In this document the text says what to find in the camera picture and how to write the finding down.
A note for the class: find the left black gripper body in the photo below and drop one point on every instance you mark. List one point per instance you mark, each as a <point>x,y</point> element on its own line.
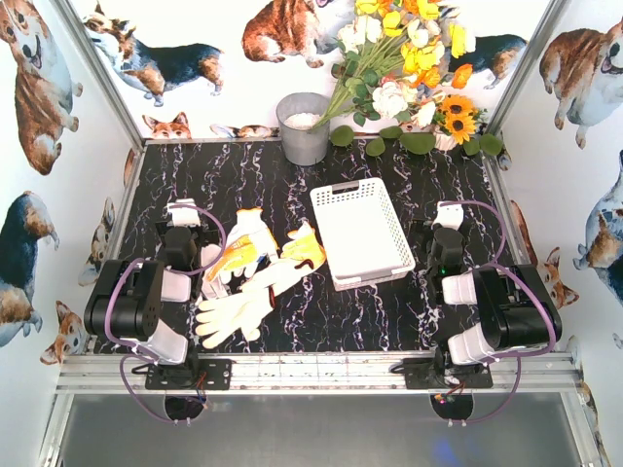
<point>163,227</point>

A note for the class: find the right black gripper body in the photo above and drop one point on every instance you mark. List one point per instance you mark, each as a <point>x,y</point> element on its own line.
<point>430,230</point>

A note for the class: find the yellow dotted knit glove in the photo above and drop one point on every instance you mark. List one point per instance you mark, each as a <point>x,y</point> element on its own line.
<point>243,257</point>

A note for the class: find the white plastic storage basket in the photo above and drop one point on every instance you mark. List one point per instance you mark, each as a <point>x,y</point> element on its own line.
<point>360,231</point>

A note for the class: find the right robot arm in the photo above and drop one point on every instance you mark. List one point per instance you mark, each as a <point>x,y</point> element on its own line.
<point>516,317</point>

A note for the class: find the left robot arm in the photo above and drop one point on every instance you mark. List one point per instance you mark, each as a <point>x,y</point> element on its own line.
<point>126,303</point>

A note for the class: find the white knit glove left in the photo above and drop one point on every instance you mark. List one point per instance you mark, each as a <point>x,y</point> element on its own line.
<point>211,288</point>

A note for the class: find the white knit glove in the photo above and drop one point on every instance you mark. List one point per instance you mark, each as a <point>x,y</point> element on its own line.
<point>251,225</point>
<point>211,288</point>

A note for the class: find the white knit glove upper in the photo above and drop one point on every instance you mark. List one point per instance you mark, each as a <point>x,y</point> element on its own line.
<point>251,225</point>

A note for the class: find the cream leather glove front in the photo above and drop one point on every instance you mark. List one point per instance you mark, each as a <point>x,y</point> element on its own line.
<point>220,318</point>

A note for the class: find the cream leather glove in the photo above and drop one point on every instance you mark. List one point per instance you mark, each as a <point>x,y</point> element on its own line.
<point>280,275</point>
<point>220,318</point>

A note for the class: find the cream leather glove rear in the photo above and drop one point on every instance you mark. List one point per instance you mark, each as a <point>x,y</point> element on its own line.
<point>280,275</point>

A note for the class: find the sunflower pot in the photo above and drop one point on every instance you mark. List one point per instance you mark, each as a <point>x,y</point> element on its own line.
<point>456,121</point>

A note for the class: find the grey metal bucket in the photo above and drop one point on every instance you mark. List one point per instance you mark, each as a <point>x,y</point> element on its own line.
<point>304,135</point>

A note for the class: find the artificial flower bouquet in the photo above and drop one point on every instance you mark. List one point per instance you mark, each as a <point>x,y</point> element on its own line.
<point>402,61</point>

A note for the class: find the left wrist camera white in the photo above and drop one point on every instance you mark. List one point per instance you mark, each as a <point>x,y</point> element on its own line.
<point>183,213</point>

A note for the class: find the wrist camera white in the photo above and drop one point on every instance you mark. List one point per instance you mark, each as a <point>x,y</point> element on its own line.
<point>448,215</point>
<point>183,213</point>

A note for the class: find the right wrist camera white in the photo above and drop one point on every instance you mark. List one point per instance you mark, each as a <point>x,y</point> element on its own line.
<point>448,215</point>

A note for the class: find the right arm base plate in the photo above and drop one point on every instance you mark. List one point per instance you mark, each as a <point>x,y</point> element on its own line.
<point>425,374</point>

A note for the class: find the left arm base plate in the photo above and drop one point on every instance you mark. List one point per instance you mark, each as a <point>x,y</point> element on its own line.
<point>207,374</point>

